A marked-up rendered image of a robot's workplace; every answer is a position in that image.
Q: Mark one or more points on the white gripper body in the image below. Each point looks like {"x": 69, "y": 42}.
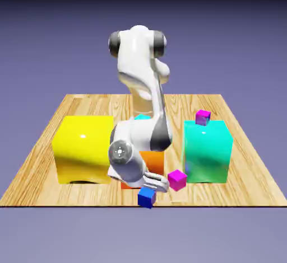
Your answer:
{"x": 154, "y": 181}

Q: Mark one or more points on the small blue cube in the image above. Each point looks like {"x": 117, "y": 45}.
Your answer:
{"x": 146, "y": 197}

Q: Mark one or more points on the large orange box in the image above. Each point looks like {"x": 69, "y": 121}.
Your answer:
{"x": 154, "y": 160}

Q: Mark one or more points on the large teal box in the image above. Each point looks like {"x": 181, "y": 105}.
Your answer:
{"x": 207, "y": 151}

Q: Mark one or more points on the small magenta cube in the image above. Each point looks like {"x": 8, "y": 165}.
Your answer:
{"x": 203, "y": 117}
{"x": 177, "y": 179}

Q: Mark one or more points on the small cyan cube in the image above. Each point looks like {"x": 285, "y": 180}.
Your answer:
{"x": 142, "y": 117}

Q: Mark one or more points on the large yellow box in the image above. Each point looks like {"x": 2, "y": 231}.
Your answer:
{"x": 83, "y": 148}

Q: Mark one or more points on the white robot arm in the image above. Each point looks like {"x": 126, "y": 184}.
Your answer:
{"x": 139, "y": 66}

